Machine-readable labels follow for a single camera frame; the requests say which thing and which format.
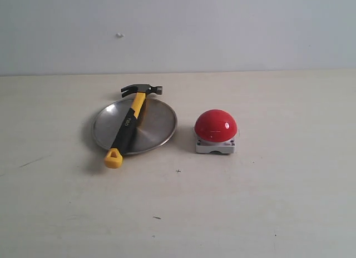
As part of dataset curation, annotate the red dome push button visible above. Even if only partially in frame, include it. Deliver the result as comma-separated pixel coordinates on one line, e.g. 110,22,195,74
194,109,239,155

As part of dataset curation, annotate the yellow black claw hammer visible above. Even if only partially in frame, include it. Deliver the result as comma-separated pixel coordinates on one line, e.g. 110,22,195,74
104,84,162,168

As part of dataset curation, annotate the round stainless steel plate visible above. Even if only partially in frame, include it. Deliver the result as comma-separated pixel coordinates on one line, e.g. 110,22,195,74
92,98,177,155

